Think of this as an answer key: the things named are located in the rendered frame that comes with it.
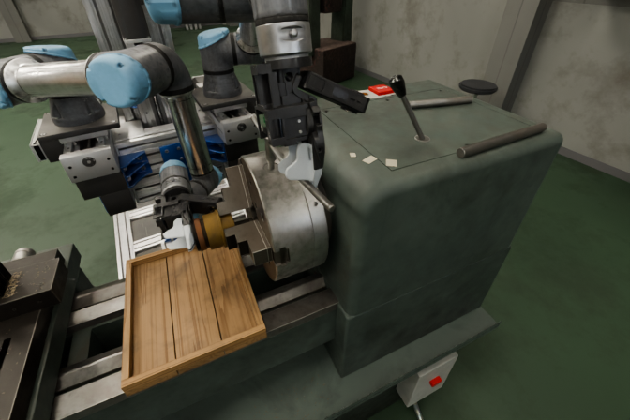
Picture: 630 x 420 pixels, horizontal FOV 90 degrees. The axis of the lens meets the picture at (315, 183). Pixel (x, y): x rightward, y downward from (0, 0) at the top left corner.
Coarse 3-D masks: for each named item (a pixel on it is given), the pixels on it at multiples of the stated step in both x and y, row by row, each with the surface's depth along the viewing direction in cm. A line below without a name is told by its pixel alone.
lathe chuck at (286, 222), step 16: (256, 160) 69; (256, 176) 65; (272, 176) 66; (256, 192) 66; (272, 192) 64; (288, 192) 65; (256, 208) 72; (272, 208) 63; (288, 208) 64; (304, 208) 65; (272, 224) 63; (288, 224) 64; (304, 224) 65; (272, 240) 63; (288, 240) 64; (304, 240) 66; (288, 256) 68; (304, 256) 68; (272, 272) 73; (288, 272) 70
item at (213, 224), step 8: (208, 216) 72; (216, 216) 72; (224, 216) 73; (192, 224) 70; (200, 224) 70; (208, 224) 70; (216, 224) 70; (224, 224) 72; (232, 224) 72; (192, 232) 69; (200, 232) 69; (208, 232) 69; (216, 232) 70; (200, 240) 69; (208, 240) 70; (216, 240) 70; (224, 240) 71; (200, 248) 70
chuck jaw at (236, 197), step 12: (228, 168) 73; (240, 168) 74; (228, 180) 74; (240, 180) 74; (228, 192) 73; (240, 192) 74; (216, 204) 75; (228, 204) 73; (240, 204) 74; (252, 204) 75
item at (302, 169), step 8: (304, 144) 48; (296, 152) 48; (304, 152) 48; (296, 160) 48; (304, 160) 48; (312, 160) 48; (288, 168) 48; (296, 168) 48; (304, 168) 49; (312, 168) 49; (288, 176) 48; (296, 176) 49; (304, 176) 49; (312, 176) 50; (320, 176) 50; (312, 184) 51
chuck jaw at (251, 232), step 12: (228, 228) 71; (240, 228) 71; (252, 228) 71; (228, 240) 69; (240, 240) 68; (252, 240) 67; (264, 240) 67; (240, 252) 68; (252, 252) 64; (264, 252) 65; (276, 252) 65
